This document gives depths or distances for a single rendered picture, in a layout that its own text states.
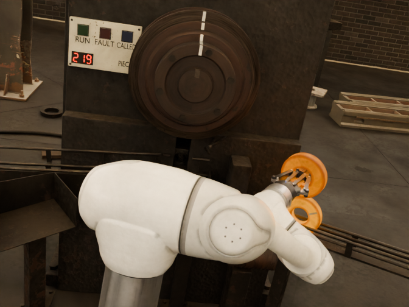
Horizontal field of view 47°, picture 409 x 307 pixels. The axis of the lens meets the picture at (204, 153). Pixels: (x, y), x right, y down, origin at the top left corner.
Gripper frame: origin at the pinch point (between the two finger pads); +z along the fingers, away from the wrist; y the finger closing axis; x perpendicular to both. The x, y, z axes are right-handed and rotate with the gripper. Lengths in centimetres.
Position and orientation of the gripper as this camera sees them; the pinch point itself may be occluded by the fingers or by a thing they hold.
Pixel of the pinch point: (304, 171)
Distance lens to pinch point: 159.0
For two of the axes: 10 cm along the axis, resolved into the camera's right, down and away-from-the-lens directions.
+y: 8.4, 3.4, -4.3
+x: 1.3, -8.8, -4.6
